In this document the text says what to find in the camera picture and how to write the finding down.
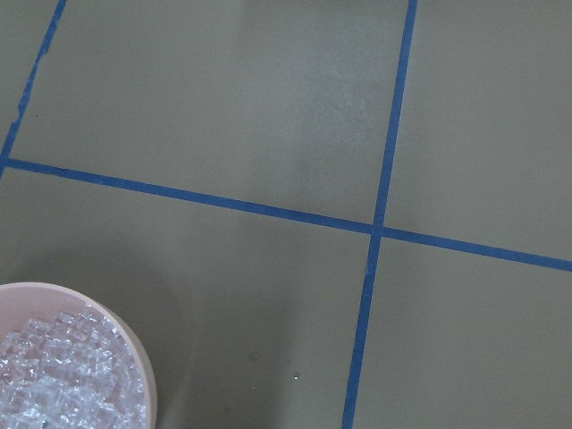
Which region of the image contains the pink bowl of ice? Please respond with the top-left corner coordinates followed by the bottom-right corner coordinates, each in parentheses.
top-left (1, 282), bottom-right (157, 428)

